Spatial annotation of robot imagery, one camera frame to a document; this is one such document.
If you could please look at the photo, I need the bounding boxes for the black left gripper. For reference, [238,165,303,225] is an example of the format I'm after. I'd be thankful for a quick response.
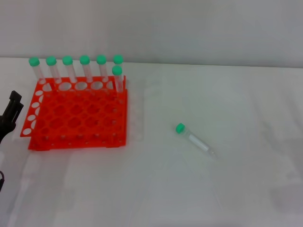
[0,90,24,144]

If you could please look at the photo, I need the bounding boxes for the clear test tube green cap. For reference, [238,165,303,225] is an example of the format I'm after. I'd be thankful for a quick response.
[62,55,78,84]
[96,54,109,83]
[111,65,125,94]
[45,56,60,85]
[28,56,47,86]
[79,54,93,83]
[175,122,217,159]
[113,54,125,76]

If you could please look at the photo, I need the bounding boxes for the orange plastic test tube rack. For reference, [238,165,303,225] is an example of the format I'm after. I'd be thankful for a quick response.
[19,75,129,151]

